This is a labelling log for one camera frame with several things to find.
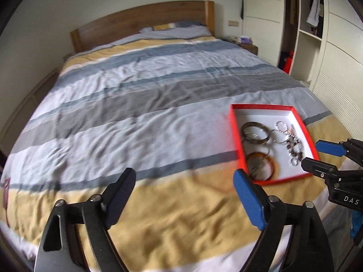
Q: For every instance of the wooden nightstand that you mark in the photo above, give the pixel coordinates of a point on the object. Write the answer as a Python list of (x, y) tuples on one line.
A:
[(251, 49)]

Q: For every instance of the red bag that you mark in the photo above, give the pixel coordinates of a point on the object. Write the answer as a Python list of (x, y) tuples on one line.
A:
[(288, 63)]

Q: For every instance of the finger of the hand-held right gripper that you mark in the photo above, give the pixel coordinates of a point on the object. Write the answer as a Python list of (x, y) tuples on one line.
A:
[(329, 147), (317, 167)]

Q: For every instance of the purple box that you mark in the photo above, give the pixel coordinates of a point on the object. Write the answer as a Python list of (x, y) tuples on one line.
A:
[(245, 40)]

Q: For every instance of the hanging striped garment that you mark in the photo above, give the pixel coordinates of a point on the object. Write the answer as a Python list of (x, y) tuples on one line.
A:
[(313, 8)]

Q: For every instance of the wall switch plate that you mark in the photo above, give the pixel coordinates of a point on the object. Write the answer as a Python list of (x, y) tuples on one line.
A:
[(233, 23)]

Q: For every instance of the red jewelry box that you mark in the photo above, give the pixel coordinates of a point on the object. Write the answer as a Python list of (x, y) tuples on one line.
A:
[(283, 113)]

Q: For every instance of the blue cloth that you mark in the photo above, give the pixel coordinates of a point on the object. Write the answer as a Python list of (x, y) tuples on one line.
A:
[(356, 228)]

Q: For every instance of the striped duvet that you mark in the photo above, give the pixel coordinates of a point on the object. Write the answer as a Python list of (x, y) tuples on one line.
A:
[(141, 90)]

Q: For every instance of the wooden headboard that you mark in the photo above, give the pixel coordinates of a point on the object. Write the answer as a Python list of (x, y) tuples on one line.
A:
[(141, 19)]

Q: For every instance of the brown amber bangle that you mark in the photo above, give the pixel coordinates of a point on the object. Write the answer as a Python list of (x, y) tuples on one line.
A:
[(273, 165)]

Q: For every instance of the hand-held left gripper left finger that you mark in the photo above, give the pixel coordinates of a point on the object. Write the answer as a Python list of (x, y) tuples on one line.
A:
[(119, 201)]

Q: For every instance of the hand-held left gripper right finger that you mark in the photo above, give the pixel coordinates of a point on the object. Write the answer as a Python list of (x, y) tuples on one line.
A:
[(249, 201)]

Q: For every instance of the large thin silver bangle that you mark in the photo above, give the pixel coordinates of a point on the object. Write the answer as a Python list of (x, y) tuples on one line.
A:
[(244, 130)]

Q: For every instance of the grey pillow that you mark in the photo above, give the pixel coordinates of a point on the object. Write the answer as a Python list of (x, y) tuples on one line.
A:
[(175, 29)]

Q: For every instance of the cream wardrobe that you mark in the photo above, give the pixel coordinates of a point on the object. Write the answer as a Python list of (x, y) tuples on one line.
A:
[(261, 11)]

